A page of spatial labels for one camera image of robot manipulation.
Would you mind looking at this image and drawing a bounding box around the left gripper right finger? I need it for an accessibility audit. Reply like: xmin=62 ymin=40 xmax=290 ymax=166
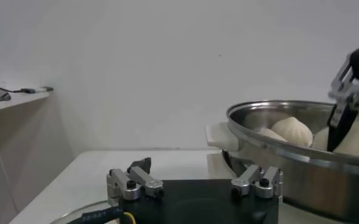
xmin=230 ymin=164 xmax=283 ymax=200

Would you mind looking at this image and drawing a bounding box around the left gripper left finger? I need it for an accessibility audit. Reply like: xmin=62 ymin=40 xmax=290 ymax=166
xmin=105 ymin=157 xmax=165 ymax=208

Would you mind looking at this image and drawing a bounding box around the glass pot lid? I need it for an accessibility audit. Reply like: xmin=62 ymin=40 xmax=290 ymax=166
xmin=49 ymin=199 xmax=344 ymax=224

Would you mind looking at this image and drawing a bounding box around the stainless steel steamer basket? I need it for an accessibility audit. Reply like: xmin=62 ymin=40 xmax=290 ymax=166
xmin=226 ymin=100 xmax=359 ymax=224

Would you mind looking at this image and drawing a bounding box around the white side table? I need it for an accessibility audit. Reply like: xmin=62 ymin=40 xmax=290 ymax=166
xmin=0 ymin=89 xmax=73 ymax=224

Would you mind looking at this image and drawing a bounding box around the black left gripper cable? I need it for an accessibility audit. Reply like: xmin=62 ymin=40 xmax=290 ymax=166
xmin=66 ymin=206 xmax=137 ymax=224

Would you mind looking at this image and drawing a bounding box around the black cable with connectors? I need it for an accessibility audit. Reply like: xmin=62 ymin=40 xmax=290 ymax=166
xmin=0 ymin=82 xmax=54 ymax=94

